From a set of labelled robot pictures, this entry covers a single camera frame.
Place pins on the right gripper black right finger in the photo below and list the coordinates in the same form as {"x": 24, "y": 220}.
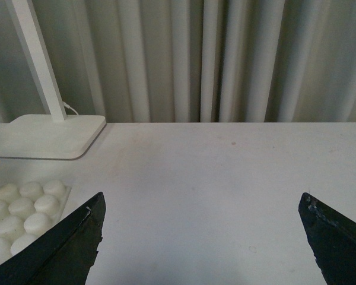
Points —
{"x": 332, "y": 238}

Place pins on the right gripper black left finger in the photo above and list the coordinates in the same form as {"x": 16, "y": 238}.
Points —
{"x": 65, "y": 253}

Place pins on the white desk lamp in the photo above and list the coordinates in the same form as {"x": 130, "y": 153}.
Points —
{"x": 56, "y": 135}

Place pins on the grey pleated curtain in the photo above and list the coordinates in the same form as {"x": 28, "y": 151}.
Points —
{"x": 204, "y": 61}

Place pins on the white studded base plate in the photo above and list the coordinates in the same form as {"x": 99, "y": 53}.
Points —
{"x": 27, "y": 212}

